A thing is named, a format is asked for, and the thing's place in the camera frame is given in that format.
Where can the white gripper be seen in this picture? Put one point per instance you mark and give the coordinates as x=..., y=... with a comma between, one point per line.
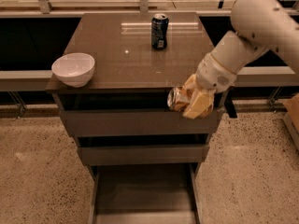
x=212, y=74

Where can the crushed orange can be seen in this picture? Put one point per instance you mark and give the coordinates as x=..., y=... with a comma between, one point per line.
x=178, y=99

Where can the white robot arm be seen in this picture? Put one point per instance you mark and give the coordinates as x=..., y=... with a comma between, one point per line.
x=258, y=26

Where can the dark blue soda can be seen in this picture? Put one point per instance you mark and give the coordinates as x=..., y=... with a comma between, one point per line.
x=159, y=25

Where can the brown drawer cabinet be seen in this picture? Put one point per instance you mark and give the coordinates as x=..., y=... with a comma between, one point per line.
x=131, y=76

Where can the grey bottom drawer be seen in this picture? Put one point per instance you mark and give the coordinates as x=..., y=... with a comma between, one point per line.
x=145, y=194

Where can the grey drawer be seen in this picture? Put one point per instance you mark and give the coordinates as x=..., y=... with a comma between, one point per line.
x=99, y=156
x=87, y=123
x=145, y=194

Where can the grey middle drawer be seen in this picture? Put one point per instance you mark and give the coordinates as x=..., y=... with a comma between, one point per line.
x=99, y=156

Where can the grey top drawer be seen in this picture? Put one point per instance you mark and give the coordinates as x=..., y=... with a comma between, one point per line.
x=87, y=123

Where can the white bowl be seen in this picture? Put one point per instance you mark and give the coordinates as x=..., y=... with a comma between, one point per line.
x=74, y=69

